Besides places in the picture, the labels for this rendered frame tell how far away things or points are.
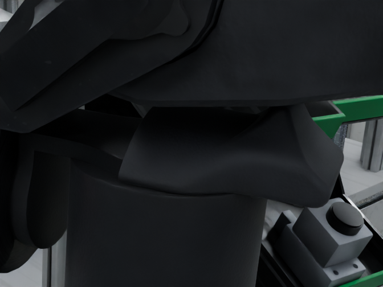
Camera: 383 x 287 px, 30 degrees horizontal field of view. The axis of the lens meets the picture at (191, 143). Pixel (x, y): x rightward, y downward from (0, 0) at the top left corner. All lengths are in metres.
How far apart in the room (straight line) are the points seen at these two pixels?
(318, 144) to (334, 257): 0.40
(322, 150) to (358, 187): 1.70
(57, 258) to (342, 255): 0.23
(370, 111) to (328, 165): 0.38
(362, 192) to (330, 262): 1.29
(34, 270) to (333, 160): 1.16
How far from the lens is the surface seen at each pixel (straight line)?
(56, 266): 0.52
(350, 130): 4.48
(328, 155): 0.20
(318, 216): 0.59
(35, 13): 0.17
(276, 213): 0.67
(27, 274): 1.32
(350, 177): 1.95
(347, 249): 0.60
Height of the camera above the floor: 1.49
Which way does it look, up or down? 18 degrees down
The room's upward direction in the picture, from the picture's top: 5 degrees clockwise
